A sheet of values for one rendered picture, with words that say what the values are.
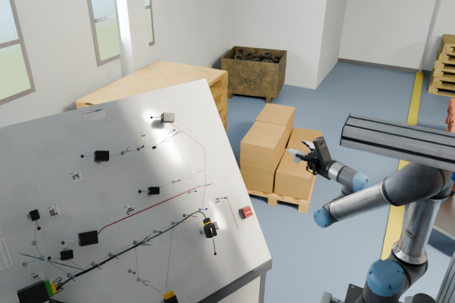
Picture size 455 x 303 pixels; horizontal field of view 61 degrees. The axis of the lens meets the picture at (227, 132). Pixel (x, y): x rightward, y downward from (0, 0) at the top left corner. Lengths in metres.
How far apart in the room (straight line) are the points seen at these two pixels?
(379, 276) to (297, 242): 2.11
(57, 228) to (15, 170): 0.29
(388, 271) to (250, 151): 2.34
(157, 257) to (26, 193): 0.62
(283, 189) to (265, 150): 0.44
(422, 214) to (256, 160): 2.41
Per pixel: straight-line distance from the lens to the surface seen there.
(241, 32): 6.90
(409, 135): 0.89
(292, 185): 3.71
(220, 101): 4.26
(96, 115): 1.84
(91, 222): 1.78
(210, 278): 1.97
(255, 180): 3.77
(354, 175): 1.53
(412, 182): 1.24
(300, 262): 3.37
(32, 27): 3.78
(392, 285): 1.46
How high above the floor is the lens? 2.41
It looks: 28 degrees down
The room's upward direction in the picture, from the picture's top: 1 degrees clockwise
